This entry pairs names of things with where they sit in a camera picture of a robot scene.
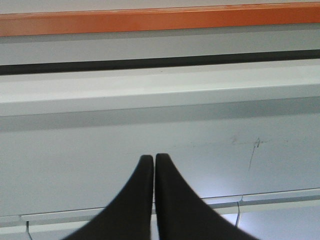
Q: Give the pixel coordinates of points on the orange sash bar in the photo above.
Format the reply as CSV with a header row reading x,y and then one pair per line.
x,y
157,19

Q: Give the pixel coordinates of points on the white fume hood cabinet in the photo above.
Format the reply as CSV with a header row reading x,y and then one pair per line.
x,y
236,108

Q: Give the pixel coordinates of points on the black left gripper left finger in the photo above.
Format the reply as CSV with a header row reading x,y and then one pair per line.
x,y
128,215

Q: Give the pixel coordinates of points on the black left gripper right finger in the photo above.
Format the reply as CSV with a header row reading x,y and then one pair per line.
x,y
181,214

